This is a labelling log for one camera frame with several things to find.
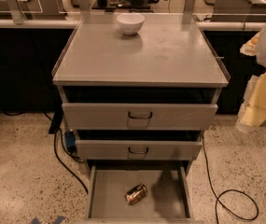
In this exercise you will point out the bottom grey drawer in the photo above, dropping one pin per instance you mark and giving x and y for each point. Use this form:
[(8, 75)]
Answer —
[(167, 200)]

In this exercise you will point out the white horizontal rail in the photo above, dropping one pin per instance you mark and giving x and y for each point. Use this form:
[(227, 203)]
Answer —
[(203, 25)]

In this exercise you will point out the grey drawer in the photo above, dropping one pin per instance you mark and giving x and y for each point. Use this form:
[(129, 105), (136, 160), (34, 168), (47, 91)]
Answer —
[(138, 108), (167, 200), (138, 145)]

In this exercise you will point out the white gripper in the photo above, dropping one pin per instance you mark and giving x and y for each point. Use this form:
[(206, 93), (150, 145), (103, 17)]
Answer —
[(253, 111)]

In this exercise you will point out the white ceramic bowl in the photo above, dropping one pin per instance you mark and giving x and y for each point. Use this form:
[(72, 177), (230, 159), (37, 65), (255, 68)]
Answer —
[(130, 23)]

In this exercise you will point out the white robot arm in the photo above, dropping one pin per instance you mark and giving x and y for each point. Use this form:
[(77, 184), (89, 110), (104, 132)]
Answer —
[(261, 48)]

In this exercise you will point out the blue power adapter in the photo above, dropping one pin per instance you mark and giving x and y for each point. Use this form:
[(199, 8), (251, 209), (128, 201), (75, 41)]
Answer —
[(70, 141)]

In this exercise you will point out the middle grey drawer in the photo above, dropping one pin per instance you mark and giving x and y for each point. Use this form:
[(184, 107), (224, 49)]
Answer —
[(138, 145)]

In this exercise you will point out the grey drawer cabinet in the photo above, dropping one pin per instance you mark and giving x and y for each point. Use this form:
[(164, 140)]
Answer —
[(169, 51)]

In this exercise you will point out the orange soda can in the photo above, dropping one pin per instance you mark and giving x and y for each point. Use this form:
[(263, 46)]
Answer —
[(136, 194)]

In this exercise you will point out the top grey drawer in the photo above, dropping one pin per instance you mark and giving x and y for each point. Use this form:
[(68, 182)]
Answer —
[(138, 108)]

